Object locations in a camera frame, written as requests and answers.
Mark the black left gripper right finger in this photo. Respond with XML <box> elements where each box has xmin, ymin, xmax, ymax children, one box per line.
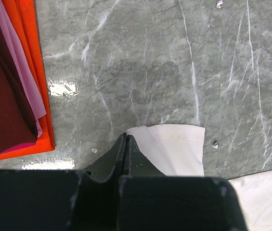
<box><xmin>118</xmin><ymin>135</ymin><xmax>247</xmax><ymax>231</ymax></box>

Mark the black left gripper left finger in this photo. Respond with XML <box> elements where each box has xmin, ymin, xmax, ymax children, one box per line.
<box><xmin>0</xmin><ymin>134</ymin><xmax>126</xmax><ymax>231</ymax></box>

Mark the white t shirt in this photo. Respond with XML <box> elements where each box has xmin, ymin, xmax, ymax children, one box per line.
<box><xmin>127</xmin><ymin>124</ymin><xmax>272</xmax><ymax>231</ymax></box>

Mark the pink folded shirt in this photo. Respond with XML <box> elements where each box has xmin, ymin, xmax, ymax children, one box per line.
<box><xmin>2</xmin><ymin>142</ymin><xmax>36</xmax><ymax>154</ymax></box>

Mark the dark red folded shirt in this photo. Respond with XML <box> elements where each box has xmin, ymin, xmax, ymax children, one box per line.
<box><xmin>0</xmin><ymin>28</ymin><xmax>38</xmax><ymax>154</ymax></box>

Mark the orange folded shirt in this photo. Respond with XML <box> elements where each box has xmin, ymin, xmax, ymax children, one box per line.
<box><xmin>0</xmin><ymin>0</ymin><xmax>55</xmax><ymax>160</ymax></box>

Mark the lilac folded shirt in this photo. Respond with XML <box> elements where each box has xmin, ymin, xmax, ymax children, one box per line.
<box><xmin>0</xmin><ymin>1</ymin><xmax>46</xmax><ymax>137</ymax></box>

